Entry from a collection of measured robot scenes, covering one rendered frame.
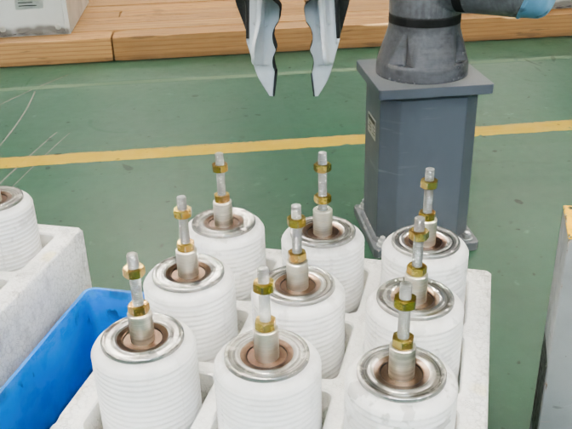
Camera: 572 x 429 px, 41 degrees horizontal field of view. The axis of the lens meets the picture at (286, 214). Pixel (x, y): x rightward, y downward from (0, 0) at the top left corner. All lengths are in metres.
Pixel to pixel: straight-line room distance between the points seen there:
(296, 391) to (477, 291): 0.33
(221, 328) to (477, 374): 0.26
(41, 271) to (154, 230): 0.48
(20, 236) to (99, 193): 0.63
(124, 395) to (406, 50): 0.76
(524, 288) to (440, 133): 0.28
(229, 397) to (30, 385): 0.36
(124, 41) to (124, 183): 1.02
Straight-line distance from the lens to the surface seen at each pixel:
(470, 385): 0.78
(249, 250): 0.88
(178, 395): 0.71
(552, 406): 0.88
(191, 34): 2.61
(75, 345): 1.05
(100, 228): 1.49
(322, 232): 0.87
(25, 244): 1.04
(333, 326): 0.77
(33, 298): 1.00
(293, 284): 0.77
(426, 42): 1.25
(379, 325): 0.74
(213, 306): 0.78
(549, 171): 1.73
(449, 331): 0.75
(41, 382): 0.99
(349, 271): 0.86
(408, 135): 1.26
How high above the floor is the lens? 0.66
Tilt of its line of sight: 27 degrees down
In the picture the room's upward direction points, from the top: 2 degrees counter-clockwise
